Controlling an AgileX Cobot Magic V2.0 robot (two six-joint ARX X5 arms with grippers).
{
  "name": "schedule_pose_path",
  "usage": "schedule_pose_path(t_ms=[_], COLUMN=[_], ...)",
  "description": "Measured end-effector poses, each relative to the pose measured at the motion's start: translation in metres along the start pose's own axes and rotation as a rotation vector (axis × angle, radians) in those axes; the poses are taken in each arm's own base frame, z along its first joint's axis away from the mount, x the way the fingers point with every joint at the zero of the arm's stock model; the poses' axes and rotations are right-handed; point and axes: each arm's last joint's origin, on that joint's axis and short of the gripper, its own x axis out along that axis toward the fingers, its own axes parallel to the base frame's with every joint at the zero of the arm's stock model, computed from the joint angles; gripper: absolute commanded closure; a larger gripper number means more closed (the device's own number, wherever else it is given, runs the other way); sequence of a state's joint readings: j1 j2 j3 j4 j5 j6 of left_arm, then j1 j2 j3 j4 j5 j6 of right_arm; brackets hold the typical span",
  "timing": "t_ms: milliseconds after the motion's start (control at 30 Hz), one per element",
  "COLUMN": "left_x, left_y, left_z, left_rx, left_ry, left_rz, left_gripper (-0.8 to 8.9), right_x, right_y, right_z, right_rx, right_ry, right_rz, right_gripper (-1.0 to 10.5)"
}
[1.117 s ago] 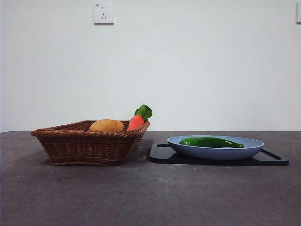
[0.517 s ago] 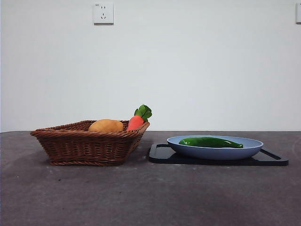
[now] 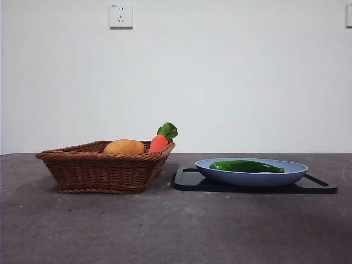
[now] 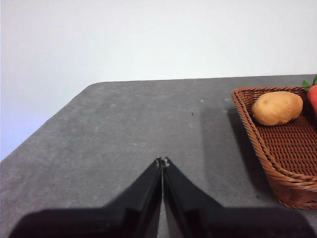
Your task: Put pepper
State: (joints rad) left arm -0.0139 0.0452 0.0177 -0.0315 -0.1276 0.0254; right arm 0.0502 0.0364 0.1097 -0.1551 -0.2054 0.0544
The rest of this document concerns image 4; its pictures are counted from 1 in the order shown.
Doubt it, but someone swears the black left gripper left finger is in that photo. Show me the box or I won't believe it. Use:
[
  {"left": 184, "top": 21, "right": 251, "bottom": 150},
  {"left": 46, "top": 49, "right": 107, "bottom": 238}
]
[{"left": 8, "top": 156, "right": 163, "bottom": 238}]

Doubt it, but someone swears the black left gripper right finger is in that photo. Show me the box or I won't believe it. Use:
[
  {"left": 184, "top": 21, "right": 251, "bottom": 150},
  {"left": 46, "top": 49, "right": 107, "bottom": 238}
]
[{"left": 162, "top": 156, "right": 313, "bottom": 238}]

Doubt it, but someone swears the brown wicker basket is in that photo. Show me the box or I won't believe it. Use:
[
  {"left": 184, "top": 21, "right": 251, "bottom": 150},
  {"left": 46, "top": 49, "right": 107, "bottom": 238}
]
[{"left": 230, "top": 86, "right": 317, "bottom": 210}]

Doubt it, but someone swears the yellow-brown potato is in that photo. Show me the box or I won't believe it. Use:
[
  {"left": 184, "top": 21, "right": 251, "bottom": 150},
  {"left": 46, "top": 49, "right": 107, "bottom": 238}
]
[{"left": 252, "top": 91, "right": 304, "bottom": 126}]

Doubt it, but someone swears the orange carrot with green leaves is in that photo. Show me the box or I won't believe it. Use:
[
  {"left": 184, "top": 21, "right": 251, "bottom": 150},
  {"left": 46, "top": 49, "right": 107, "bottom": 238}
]
[{"left": 302, "top": 75, "right": 317, "bottom": 112}]

